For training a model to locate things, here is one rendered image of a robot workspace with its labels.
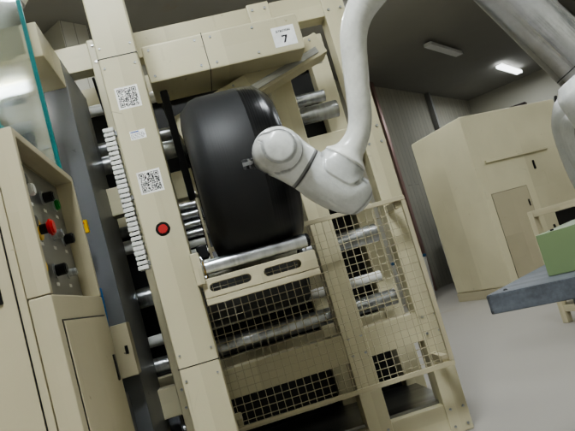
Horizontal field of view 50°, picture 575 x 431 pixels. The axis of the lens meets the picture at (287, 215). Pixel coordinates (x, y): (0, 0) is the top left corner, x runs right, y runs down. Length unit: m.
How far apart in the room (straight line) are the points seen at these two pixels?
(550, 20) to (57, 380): 1.18
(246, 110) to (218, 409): 0.92
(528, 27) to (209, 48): 1.44
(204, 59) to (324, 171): 1.16
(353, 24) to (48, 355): 0.96
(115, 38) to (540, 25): 1.40
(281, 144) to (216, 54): 1.17
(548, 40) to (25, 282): 1.13
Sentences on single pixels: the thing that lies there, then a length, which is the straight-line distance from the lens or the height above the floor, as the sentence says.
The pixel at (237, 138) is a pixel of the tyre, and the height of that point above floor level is 1.24.
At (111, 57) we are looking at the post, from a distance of 2.18.
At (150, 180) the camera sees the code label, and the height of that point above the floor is 1.22.
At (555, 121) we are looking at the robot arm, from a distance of 1.46.
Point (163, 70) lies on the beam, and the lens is 2.42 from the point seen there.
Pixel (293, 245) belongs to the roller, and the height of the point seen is 0.89.
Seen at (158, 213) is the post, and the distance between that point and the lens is 2.02.
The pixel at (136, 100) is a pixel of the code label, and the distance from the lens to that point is 2.11.
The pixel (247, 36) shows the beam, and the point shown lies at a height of 1.73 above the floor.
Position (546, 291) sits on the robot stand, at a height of 0.63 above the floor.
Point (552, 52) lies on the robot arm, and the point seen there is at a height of 1.06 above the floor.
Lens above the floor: 0.79
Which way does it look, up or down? 6 degrees up
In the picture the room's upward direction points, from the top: 16 degrees counter-clockwise
